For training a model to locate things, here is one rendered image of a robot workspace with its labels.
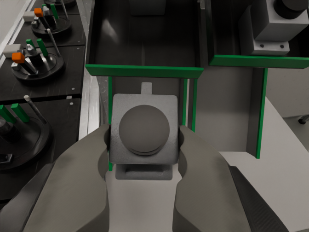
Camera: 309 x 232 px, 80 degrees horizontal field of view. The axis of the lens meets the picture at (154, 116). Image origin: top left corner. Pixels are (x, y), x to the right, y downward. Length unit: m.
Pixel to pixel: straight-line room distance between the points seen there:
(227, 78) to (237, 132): 0.11
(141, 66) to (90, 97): 0.36
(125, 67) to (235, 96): 0.26
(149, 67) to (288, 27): 0.15
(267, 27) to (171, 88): 0.18
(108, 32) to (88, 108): 0.30
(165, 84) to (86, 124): 0.23
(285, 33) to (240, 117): 0.20
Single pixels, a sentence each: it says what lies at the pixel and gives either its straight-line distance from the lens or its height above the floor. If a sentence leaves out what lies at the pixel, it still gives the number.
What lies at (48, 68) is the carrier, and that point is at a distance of 0.63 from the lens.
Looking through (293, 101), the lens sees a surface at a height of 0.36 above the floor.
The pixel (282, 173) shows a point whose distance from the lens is 0.63.
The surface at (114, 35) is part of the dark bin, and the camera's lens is 0.26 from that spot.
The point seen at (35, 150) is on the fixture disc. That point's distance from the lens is 0.45.
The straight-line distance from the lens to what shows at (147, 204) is 0.49.
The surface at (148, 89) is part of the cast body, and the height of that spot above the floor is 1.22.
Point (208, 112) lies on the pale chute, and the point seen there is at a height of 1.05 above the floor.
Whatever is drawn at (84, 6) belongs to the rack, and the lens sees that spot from 0.31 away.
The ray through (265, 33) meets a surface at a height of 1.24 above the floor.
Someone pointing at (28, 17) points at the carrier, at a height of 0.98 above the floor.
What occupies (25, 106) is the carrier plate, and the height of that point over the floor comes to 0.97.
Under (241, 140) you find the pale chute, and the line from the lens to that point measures 0.43.
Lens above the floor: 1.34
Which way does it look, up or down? 52 degrees down
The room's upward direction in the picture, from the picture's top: 4 degrees clockwise
